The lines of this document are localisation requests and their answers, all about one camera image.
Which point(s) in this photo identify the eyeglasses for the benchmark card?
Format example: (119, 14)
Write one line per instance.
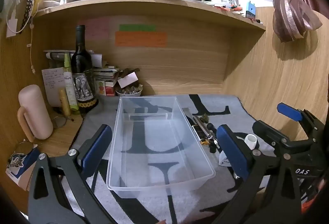
(59, 122)

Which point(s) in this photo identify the white charger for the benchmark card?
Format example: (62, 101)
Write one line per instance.
(11, 28)

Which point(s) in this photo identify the blue white booklet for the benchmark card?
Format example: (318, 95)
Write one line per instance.
(24, 165)

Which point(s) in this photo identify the white squeeze tube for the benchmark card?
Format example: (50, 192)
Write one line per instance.
(55, 55)

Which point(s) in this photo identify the yellow tube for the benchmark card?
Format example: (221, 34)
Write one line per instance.
(64, 103)

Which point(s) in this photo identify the bowl of stones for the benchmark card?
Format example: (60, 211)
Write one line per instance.
(128, 91)

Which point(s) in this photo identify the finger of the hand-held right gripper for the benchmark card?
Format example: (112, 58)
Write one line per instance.
(289, 112)
(267, 131)

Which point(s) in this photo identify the white plug adapter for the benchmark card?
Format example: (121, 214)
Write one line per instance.
(250, 140)

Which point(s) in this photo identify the silver cylindrical stick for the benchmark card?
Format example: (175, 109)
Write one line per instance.
(201, 126)

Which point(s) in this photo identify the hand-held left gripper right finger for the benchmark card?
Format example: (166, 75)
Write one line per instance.
(232, 149)

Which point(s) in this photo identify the pink curtain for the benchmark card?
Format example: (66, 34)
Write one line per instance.
(290, 13)

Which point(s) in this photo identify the green sticky note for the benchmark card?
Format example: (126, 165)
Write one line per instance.
(137, 28)

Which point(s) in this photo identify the pale pink card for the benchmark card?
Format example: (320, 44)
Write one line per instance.
(127, 79)

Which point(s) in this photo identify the pink sticky note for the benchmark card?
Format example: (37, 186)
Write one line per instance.
(95, 28)

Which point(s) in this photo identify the green spray bottle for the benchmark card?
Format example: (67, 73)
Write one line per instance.
(69, 85)

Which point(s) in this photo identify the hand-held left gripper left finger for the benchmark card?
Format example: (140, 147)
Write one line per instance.
(96, 144)

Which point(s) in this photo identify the wooden shelf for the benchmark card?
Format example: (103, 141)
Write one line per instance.
(154, 7)

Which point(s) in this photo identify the grey mat with black letters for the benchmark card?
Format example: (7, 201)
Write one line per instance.
(180, 203)

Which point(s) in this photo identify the clear plastic container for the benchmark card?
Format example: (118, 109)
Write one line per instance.
(159, 152)

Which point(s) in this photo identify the person's orange clothing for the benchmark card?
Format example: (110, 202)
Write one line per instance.
(312, 201)

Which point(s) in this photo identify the stack of books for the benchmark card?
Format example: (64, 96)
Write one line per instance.
(105, 76)

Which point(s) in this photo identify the orange sticky note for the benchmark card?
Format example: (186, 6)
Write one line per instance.
(141, 39)

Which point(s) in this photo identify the folded white paper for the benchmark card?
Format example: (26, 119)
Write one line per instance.
(96, 61)

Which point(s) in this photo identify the dark wine bottle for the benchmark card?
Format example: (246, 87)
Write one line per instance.
(81, 64)

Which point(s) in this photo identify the white handwritten paper note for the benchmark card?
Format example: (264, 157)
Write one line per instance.
(51, 85)

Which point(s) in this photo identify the black key fob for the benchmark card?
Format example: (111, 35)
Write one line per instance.
(210, 127)

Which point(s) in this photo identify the pink thermos mug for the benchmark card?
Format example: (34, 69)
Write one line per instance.
(34, 111)

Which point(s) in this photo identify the small blue box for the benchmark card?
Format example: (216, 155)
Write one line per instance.
(251, 9)

